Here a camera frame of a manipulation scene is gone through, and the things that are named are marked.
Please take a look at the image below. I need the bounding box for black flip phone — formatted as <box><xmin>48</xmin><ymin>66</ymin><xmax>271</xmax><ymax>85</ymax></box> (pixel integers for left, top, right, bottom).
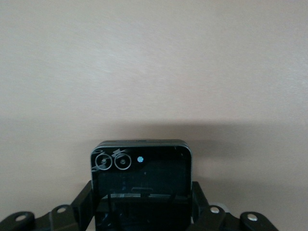
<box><xmin>90</xmin><ymin>139</ymin><xmax>193</xmax><ymax>231</ymax></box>

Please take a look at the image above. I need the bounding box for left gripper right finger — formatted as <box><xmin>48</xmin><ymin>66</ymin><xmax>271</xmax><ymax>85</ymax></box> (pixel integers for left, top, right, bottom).
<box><xmin>191</xmin><ymin>180</ymin><xmax>232</xmax><ymax>231</ymax></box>

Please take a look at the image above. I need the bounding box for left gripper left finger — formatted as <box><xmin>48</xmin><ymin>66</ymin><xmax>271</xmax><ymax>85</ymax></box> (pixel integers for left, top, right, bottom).
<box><xmin>49</xmin><ymin>180</ymin><xmax>95</xmax><ymax>231</ymax></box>

